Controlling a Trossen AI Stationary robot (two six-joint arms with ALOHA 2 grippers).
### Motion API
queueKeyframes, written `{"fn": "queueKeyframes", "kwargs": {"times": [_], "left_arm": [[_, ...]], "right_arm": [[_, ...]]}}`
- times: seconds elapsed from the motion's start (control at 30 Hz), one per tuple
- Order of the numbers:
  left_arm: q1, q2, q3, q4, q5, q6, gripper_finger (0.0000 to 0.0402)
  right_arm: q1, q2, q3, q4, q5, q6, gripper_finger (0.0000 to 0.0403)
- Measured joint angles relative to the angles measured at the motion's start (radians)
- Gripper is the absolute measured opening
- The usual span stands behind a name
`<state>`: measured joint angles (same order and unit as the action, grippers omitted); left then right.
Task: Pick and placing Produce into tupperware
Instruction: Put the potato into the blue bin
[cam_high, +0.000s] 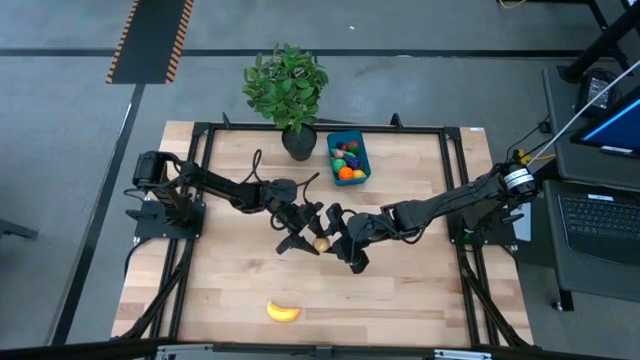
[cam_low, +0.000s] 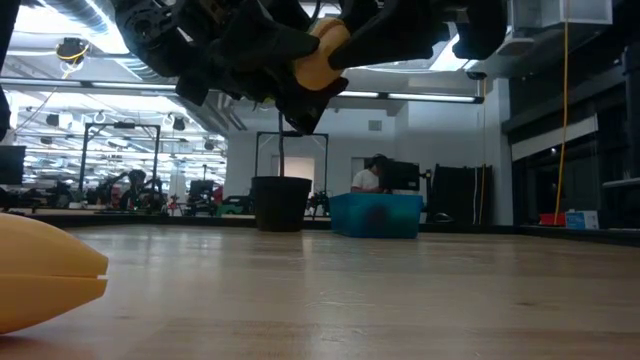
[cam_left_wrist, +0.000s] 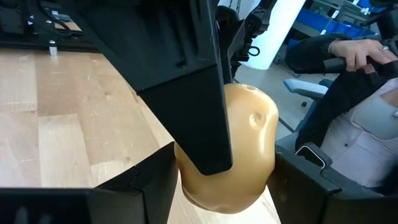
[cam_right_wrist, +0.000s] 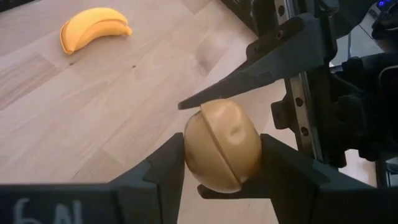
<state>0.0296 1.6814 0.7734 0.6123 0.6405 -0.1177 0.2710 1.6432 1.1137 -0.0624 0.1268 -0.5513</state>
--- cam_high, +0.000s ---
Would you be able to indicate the black power adapter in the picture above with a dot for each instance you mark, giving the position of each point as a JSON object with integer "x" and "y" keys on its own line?
{"x": 595, "y": 92}

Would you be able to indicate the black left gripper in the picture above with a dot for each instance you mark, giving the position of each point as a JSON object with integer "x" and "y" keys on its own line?
{"x": 302, "y": 217}

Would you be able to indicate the grey furniture foot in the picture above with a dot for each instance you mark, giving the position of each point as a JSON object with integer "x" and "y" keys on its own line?
{"x": 15, "y": 229}

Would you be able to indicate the white rod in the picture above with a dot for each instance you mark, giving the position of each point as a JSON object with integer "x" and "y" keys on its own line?
{"x": 585, "y": 113}

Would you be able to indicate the white paper sheet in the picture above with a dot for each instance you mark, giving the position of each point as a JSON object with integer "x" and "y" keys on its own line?
{"x": 525, "y": 230}

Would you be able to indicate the grey side desk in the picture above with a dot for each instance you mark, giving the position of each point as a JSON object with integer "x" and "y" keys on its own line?
{"x": 590, "y": 285}

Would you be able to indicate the yellow toy banana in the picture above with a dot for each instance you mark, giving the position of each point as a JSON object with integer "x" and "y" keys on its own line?
{"x": 282, "y": 313}

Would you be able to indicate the orange toy orange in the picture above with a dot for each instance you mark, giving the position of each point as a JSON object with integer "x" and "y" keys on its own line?
{"x": 346, "y": 174}

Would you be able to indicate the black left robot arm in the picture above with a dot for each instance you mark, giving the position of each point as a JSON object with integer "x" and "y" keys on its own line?
{"x": 225, "y": 187}

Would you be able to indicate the black crossbeam with silver brackets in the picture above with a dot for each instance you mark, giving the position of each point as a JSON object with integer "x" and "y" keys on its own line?
{"x": 100, "y": 350}

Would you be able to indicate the green plant in black pot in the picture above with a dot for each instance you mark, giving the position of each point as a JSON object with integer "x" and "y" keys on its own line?
{"x": 287, "y": 85}

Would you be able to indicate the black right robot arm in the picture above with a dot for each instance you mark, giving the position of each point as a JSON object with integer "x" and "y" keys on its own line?
{"x": 450, "y": 205}

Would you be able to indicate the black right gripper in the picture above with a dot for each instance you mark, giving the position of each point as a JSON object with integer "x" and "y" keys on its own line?
{"x": 357, "y": 232}

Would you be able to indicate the monitor with blue screen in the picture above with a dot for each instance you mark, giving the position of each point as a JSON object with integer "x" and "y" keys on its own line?
{"x": 615, "y": 127}

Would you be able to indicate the blue plastic tupperware container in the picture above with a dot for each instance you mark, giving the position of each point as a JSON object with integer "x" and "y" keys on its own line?
{"x": 345, "y": 136}

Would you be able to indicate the black mat orange striped edges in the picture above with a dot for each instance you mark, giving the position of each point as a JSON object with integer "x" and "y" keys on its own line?
{"x": 150, "y": 40}

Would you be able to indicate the black aluminium table frame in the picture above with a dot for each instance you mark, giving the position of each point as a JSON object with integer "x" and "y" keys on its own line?
{"x": 430, "y": 129}

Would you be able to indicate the red toy strawberry green leaves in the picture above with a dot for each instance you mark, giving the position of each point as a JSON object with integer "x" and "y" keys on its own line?
{"x": 353, "y": 147}

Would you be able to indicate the yellow toy lemon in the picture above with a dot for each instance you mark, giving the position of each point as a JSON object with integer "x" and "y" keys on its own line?
{"x": 360, "y": 174}

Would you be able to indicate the black stand leg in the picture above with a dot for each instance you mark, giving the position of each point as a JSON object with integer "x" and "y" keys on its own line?
{"x": 600, "y": 45}

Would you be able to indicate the tan toy potato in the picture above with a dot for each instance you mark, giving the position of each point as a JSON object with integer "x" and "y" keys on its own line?
{"x": 321, "y": 244}

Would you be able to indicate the purple toy eggplant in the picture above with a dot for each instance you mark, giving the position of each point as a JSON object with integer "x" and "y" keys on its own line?
{"x": 354, "y": 163}

